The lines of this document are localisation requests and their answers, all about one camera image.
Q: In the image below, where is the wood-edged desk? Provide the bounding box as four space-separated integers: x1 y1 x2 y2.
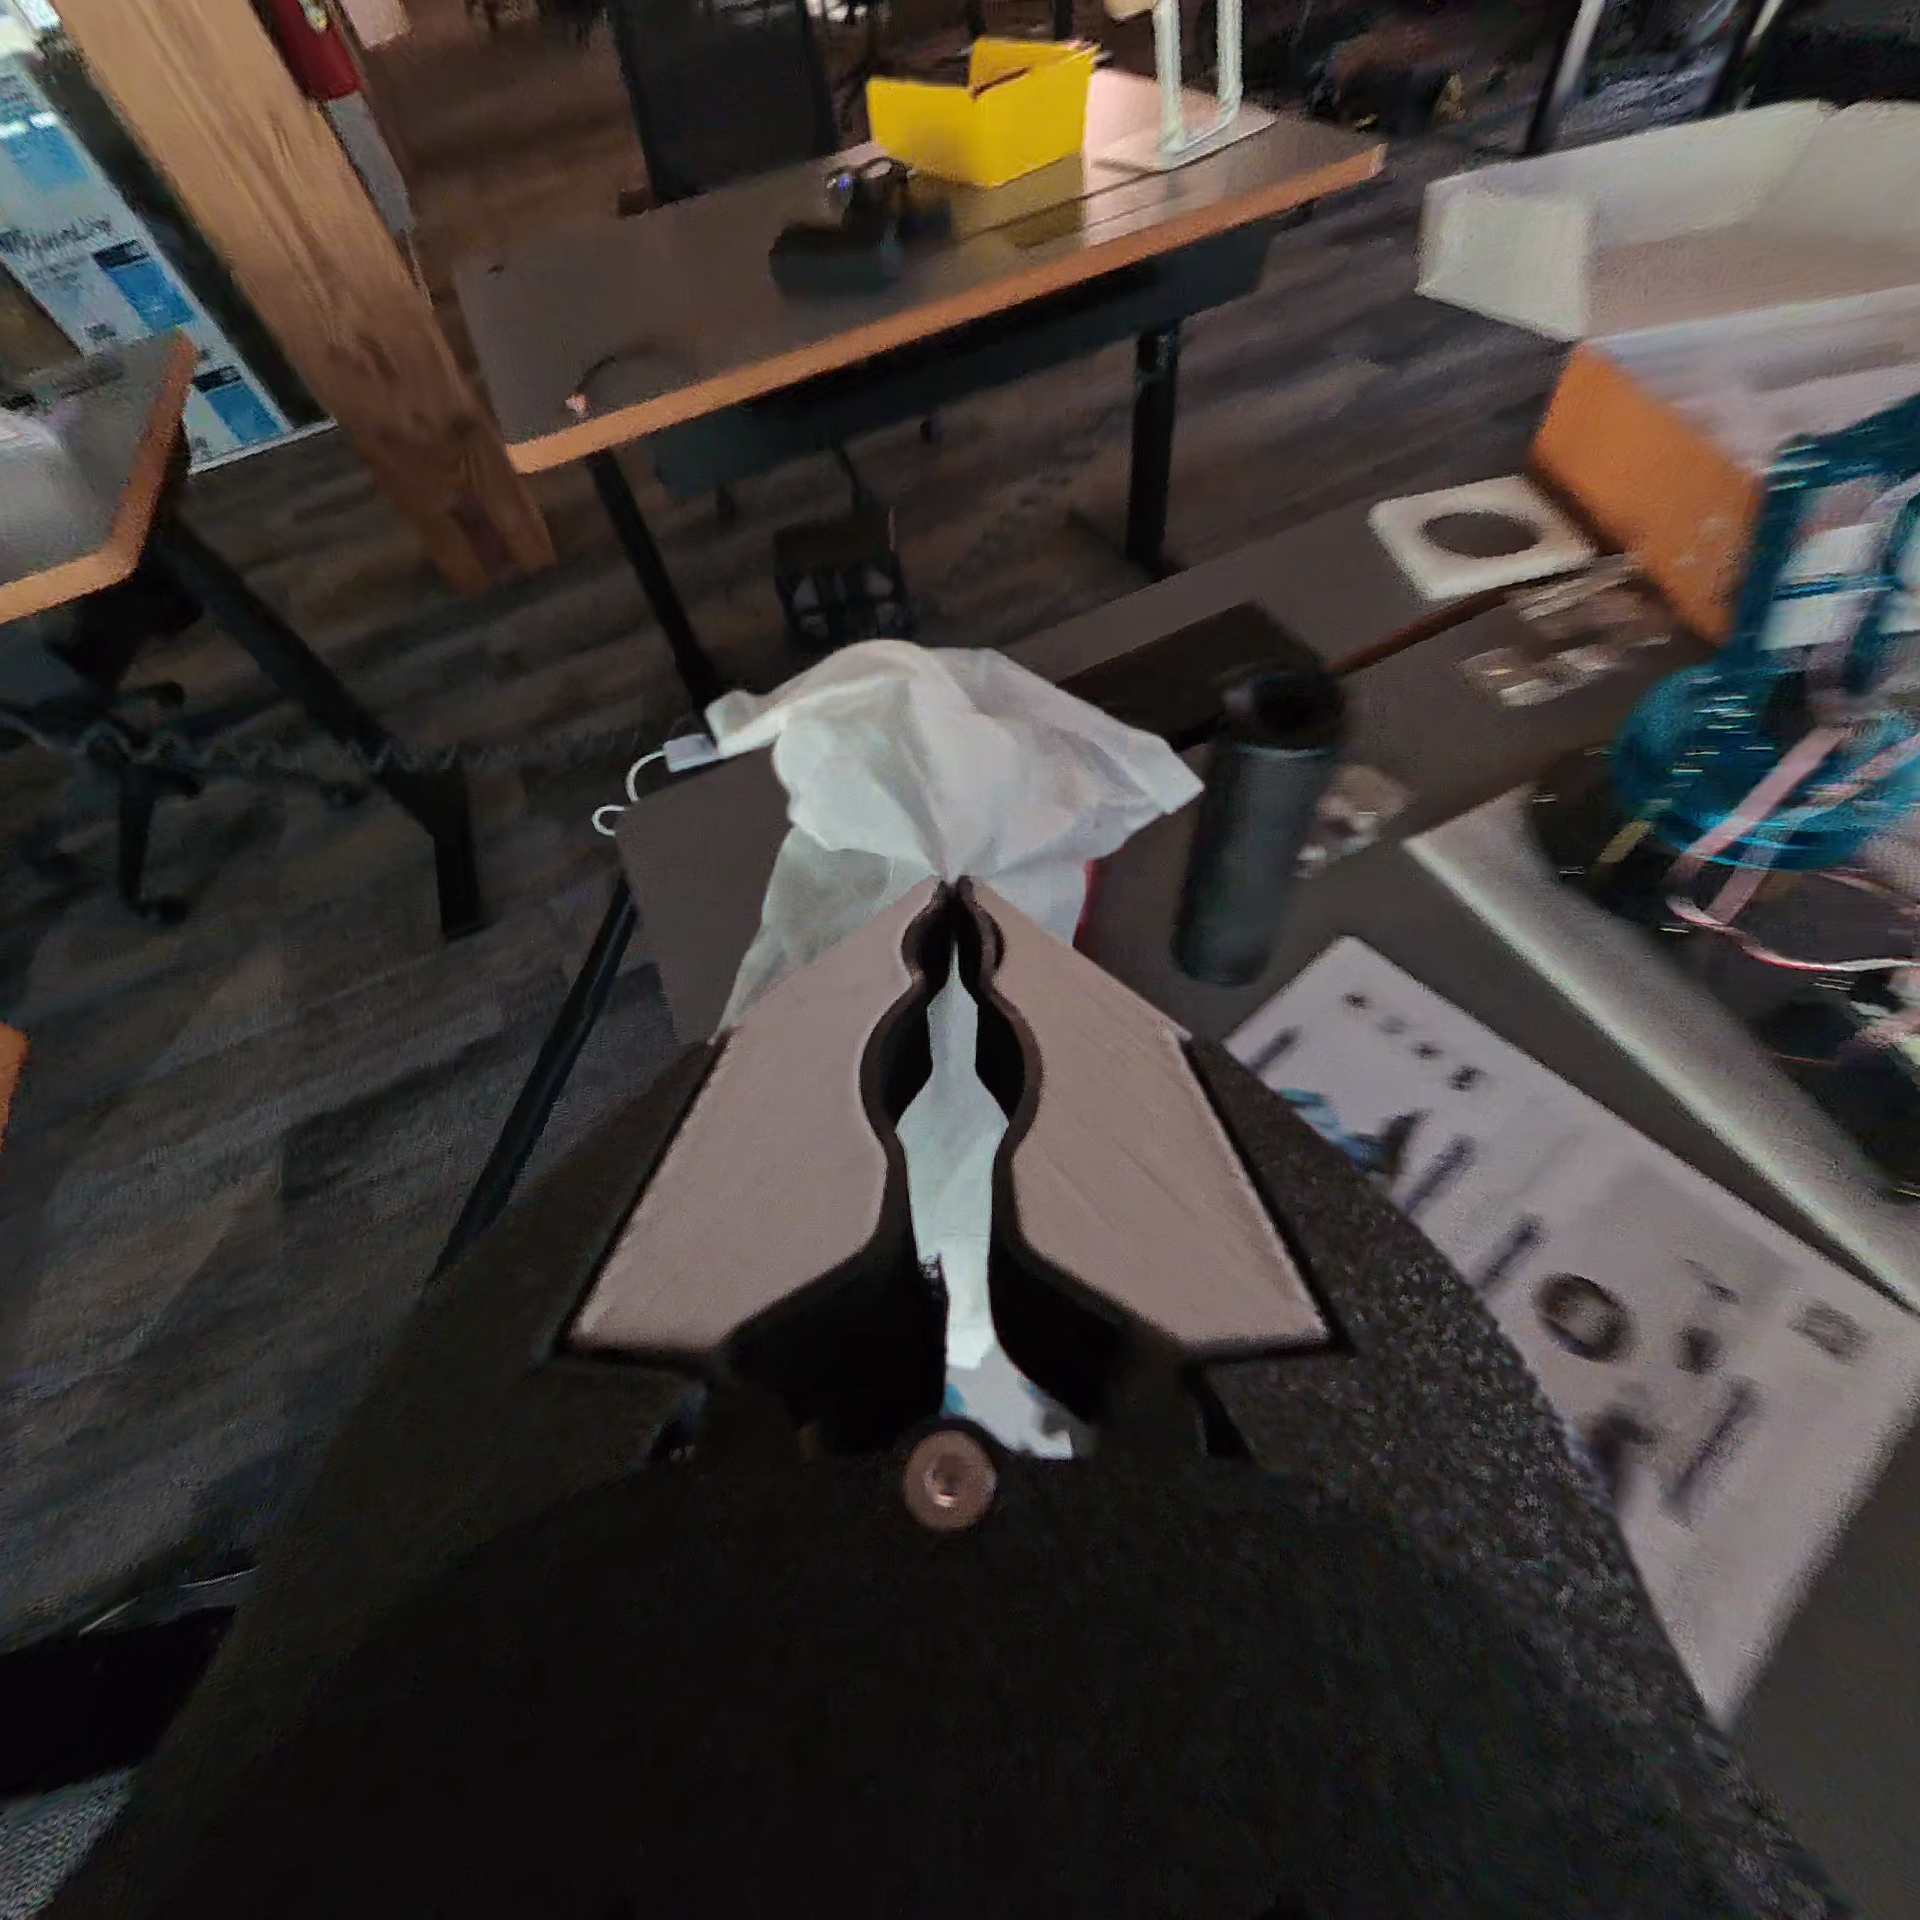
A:
0 334 490 939
455 67 1391 706

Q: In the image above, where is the wall poster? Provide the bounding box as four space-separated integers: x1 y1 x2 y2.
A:
0 60 291 460

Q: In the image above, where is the white stand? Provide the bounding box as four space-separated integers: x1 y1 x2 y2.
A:
1152 0 1280 159

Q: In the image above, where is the cardboard box with foam insert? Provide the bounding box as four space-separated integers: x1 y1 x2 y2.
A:
1417 95 1920 647

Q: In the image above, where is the white cable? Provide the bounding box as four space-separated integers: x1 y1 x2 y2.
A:
592 731 721 837

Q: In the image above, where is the yellow bin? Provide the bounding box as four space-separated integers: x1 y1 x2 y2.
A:
864 36 1105 189

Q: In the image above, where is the grey desk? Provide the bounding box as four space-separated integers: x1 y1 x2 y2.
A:
615 496 1920 1920

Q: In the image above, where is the printed instruction booklet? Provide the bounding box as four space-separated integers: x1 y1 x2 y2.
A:
1224 938 1920 1727

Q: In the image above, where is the red fire extinguisher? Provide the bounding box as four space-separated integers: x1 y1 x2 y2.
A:
251 0 367 104

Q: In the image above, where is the small clear parts bag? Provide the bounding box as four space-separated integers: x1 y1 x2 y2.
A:
1304 760 1415 876

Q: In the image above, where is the black office chair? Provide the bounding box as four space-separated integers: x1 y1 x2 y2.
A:
608 0 842 203

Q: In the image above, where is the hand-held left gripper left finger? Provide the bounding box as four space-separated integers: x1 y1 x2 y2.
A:
567 879 964 1374

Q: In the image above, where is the black crate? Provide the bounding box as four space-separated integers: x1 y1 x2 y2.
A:
774 516 916 653

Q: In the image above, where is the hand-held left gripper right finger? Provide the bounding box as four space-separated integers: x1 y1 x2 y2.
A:
954 876 1335 1364

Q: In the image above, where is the white foam piece with hole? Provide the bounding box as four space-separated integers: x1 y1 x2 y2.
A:
1368 478 1601 590

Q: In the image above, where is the black device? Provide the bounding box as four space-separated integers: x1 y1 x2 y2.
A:
768 157 958 296

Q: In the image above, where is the dark grey cylinder bottle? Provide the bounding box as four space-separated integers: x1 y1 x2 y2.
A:
1172 660 1346 990

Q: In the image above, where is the white plastic bag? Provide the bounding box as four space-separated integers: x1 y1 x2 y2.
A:
705 640 1207 1466

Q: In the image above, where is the pile of clear plastic bags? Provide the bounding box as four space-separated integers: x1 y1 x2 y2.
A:
1464 563 1689 711

